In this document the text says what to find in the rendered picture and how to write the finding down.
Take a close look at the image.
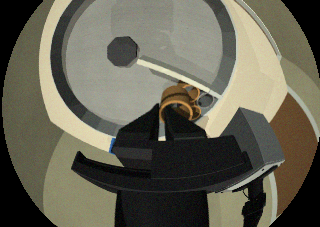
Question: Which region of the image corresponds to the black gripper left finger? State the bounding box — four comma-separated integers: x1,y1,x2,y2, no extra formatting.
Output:
115,103,160,141

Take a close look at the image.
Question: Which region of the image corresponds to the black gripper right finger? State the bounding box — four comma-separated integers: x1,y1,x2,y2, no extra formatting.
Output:
165,105,208,141

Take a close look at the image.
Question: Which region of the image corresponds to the bronze bushing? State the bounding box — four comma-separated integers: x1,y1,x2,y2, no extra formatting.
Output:
177,80,200,102
159,86,193,124
191,101,201,120

